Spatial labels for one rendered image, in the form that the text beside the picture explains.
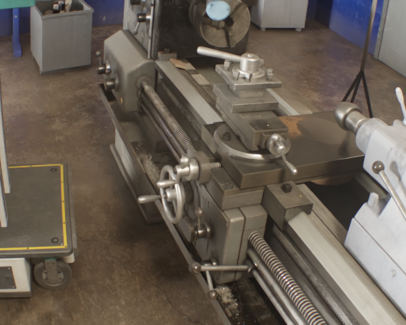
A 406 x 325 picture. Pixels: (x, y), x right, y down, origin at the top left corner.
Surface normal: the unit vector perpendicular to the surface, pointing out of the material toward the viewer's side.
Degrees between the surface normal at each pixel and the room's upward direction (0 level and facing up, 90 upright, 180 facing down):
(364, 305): 36
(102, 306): 0
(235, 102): 0
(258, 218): 90
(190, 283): 0
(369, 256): 90
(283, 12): 90
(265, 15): 90
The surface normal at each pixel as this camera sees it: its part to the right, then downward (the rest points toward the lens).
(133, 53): -0.40, -0.65
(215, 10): 0.02, 0.65
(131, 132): 0.10, -0.85
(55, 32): 0.47, 0.50
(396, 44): -0.92, 0.13
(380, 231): -0.76, -0.29
